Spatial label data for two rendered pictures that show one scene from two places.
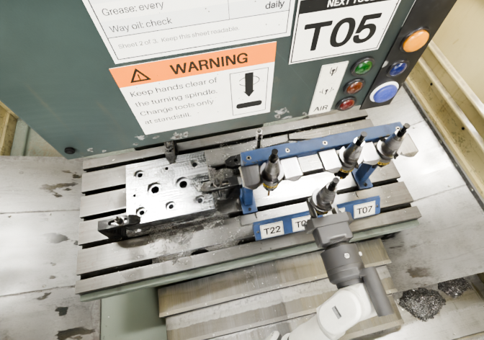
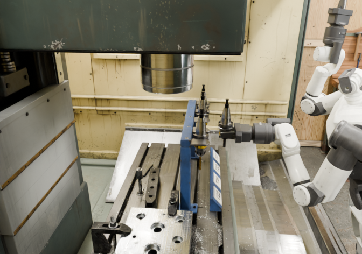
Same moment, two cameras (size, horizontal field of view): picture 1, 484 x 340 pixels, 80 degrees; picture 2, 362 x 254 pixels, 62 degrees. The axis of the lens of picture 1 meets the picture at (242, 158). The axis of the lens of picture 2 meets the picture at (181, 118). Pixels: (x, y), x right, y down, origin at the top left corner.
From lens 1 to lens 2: 1.00 m
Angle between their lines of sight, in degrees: 63
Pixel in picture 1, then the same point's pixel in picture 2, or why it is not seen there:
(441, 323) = (278, 180)
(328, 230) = (244, 128)
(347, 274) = (269, 125)
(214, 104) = not seen: hidden behind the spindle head
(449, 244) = (239, 153)
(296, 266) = (238, 216)
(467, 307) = (270, 170)
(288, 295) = (260, 227)
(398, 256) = (239, 177)
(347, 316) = (290, 130)
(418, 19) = not seen: outside the picture
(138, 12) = not seen: outside the picture
